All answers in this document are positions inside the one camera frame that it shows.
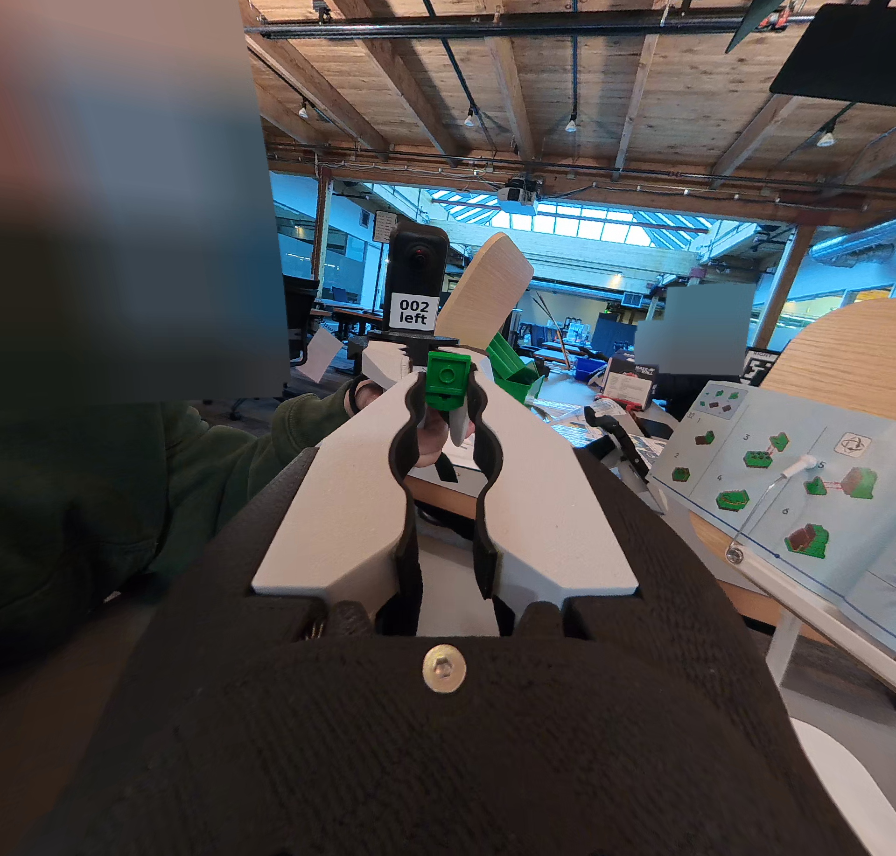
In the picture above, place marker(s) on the dark office desk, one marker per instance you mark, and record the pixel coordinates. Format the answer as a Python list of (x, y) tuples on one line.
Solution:
[(350, 314)]

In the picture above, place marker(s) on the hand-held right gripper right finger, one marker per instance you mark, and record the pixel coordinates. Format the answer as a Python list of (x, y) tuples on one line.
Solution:
[(560, 520)]

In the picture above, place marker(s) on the black product box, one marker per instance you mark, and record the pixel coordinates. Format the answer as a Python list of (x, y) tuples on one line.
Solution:
[(630, 384)]

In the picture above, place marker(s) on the clear plastic bags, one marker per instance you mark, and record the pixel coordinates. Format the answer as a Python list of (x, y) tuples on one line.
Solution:
[(574, 429)]

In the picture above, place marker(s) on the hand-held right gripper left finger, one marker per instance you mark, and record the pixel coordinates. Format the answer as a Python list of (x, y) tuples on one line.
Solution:
[(336, 520)]

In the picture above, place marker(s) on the person's green jacket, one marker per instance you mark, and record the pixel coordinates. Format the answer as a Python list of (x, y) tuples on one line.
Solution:
[(105, 520)]

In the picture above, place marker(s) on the person's left hand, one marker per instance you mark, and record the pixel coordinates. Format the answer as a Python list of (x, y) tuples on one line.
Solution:
[(434, 443)]

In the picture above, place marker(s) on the person's left forearm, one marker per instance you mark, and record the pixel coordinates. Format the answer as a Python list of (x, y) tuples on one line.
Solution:
[(308, 415)]

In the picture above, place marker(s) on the ceiling projector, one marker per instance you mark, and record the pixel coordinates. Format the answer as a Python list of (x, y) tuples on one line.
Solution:
[(518, 198)]

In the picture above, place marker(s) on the green lego brick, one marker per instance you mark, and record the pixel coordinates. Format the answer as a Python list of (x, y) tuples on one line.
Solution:
[(448, 373)]

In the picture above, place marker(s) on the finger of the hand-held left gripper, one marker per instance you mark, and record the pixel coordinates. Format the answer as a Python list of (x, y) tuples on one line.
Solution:
[(462, 426), (385, 366)]

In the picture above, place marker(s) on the wooden book stand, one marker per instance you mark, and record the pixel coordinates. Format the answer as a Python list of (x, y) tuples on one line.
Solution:
[(840, 352), (483, 289)]

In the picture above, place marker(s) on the lego instruction booklet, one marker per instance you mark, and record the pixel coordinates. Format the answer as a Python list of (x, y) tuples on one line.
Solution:
[(770, 450)]

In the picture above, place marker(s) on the black office chair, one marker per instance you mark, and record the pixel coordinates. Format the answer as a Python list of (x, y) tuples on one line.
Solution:
[(301, 317)]

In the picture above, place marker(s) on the white wall notice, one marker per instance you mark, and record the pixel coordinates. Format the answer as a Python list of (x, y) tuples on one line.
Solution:
[(385, 226)]

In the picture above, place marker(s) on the blue storage bin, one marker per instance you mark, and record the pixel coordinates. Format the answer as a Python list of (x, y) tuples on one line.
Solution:
[(590, 370)]

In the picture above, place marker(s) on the green plastic bin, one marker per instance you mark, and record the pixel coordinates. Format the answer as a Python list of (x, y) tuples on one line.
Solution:
[(514, 373)]

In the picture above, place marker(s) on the black and white marker card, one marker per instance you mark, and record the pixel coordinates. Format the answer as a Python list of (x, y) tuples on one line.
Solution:
[(763, 366)]

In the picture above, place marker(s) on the white paper sheet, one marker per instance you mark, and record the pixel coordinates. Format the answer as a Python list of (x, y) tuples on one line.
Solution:
[(322, 356)]

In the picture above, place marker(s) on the ceiling sprinkler pipe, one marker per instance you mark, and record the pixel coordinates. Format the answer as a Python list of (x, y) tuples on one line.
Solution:
[(490, 27)]

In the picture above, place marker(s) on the skylight window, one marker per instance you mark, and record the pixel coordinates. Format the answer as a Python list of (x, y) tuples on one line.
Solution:
[(595, 223)]

